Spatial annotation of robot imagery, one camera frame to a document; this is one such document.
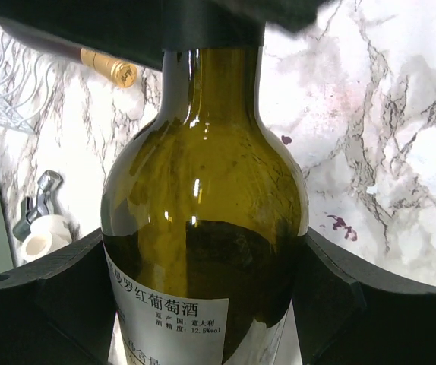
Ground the white wire wine rack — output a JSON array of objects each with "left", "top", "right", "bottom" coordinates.
[{"left": 0, "top": 27, "right": 68, "bottom": 135}]

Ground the red wine bottle gold foil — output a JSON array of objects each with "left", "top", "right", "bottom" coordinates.
[{"left": 63, "top": 47, "right": 137, "bottom": 88}]

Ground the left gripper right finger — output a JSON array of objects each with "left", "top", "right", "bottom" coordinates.
[{"left": 292, "top": 230, "right": 436, "bottom": 364}]

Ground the chrome white bottle stopper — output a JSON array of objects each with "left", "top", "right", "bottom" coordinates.
[{"left": 12, "top": 170, "right": 72, "bottom": 262}]

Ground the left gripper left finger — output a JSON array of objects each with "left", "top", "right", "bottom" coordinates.
[{"left": 0, "top": 230, "right": 115, "bottom": 365}]

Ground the dark bottle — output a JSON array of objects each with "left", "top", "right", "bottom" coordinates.
[{"left": 101, "top": 46, "right": 308, "bottom": 364}]

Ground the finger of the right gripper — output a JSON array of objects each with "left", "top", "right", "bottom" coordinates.
[
  {"left": 0, "top": 9, "right": 163, "bottom": 71},
  {"left": 161, "top": 0, "right": 329, "bottom": 49}
]

